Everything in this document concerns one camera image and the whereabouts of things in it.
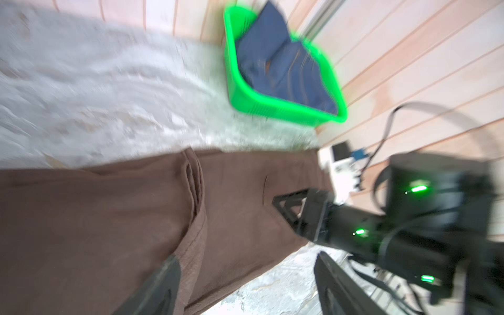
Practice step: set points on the green plastic basket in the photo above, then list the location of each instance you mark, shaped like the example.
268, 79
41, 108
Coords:
237, 20

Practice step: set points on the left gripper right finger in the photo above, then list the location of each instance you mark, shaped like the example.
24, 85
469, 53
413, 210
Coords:
337, 291

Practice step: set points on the blue denim jeans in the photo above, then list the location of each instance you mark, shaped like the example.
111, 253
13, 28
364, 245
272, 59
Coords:
275, 65

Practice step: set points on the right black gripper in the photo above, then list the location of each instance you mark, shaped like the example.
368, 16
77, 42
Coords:
336, 226

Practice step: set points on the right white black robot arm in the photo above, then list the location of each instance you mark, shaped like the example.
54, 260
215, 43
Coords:
436, 215

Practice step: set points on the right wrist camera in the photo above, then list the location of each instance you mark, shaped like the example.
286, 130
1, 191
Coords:
344, 165

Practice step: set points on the right aluminium frame rail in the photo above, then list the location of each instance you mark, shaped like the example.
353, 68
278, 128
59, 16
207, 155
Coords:
322, 16

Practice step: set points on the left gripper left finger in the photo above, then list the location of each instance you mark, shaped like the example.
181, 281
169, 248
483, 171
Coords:
157, 295

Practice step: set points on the brown corduroy trousers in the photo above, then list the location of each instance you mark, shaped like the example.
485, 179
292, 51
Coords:
83, 241

